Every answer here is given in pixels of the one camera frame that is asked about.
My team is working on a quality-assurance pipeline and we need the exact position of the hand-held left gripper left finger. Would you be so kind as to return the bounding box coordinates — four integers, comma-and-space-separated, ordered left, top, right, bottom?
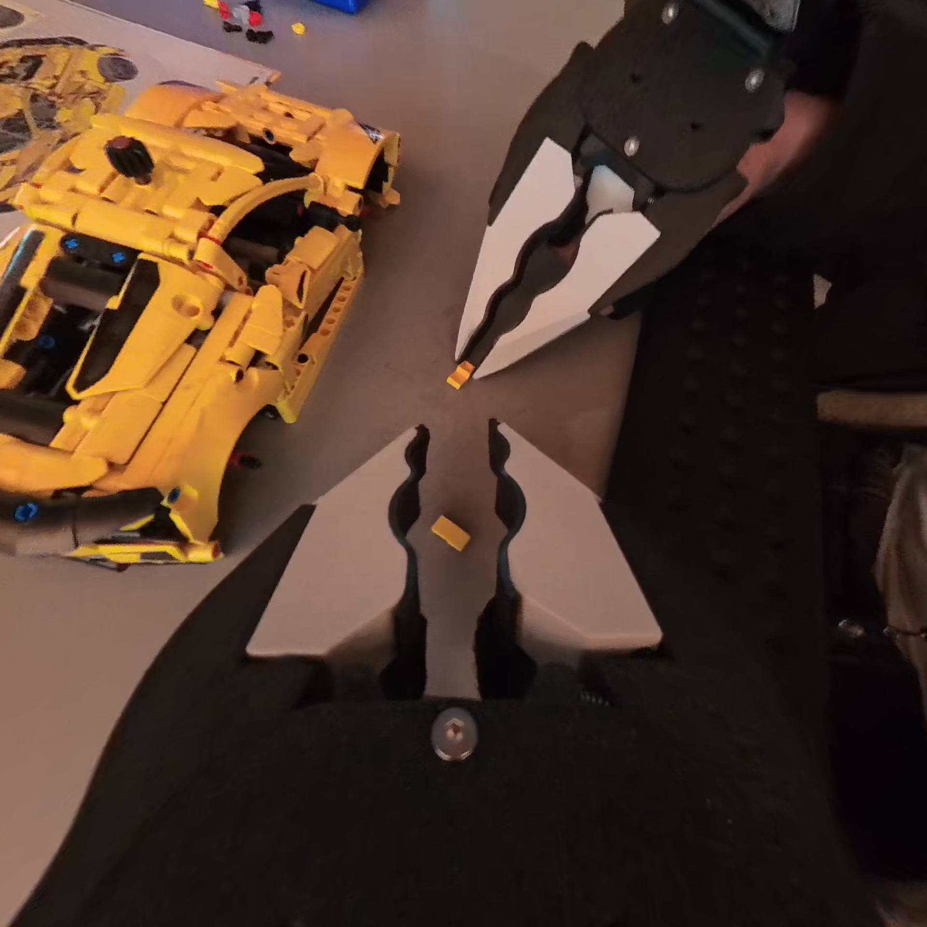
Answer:
245, 424, 431, 699

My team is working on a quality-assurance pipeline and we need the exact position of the yellow toy brick car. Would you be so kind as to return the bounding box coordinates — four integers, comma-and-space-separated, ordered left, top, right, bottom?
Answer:
0, 80, 404, 567

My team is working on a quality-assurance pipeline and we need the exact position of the large car print booklet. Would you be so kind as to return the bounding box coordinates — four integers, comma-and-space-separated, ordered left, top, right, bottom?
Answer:
0, 0, 283, 218

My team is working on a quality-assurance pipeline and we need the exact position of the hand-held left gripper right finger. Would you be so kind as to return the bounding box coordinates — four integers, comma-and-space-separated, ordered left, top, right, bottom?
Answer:
477, 419, 665, 701

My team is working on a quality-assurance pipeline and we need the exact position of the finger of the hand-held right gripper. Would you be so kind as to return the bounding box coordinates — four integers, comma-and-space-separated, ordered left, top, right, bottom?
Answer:
453, 136, 582, 362
469, 165, 663, 380

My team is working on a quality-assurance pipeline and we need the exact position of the grey desk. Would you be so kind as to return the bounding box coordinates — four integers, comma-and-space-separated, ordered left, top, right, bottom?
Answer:
0, 0, 646, 924

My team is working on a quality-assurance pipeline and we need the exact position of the cluster of small loose bricks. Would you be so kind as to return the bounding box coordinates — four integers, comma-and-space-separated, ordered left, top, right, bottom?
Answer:
203, 0, 308, 46

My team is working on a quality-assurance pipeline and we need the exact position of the person's right hand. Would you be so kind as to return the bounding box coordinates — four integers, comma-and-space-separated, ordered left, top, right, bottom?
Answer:
736, 94, 843, 202

